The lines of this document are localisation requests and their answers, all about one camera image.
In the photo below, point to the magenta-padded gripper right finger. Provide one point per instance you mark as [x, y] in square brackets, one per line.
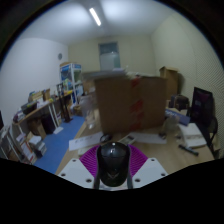
[148, 171]

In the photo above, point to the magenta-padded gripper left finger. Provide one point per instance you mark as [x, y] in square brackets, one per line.
[75, 171]

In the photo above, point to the black computer mouse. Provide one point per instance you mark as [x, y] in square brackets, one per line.
[113, 165]

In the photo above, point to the clear round plastic container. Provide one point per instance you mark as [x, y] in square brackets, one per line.
[170, 126]

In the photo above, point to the thick white book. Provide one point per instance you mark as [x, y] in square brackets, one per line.
[193, 135]

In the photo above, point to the tall clear glass jar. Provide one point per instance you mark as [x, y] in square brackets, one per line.
[89, 113]

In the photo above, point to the blue book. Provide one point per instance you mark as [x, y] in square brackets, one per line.
[178, 116]

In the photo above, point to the cluttered shelf unit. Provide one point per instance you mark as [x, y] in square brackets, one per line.
[30, 113]

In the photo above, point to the large brown cardboard box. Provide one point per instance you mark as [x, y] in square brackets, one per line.
[116, 103]

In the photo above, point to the black office chair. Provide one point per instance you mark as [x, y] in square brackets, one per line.
[201, 106]

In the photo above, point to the blue and white display cabinet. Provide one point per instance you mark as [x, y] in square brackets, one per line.
[70, 78]

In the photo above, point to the door with window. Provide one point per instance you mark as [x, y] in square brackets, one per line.
[109, 56]

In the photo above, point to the ceiling light tube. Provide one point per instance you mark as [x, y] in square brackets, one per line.
[95, 16]

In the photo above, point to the round wall clock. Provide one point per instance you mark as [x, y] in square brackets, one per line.
[60, 56]

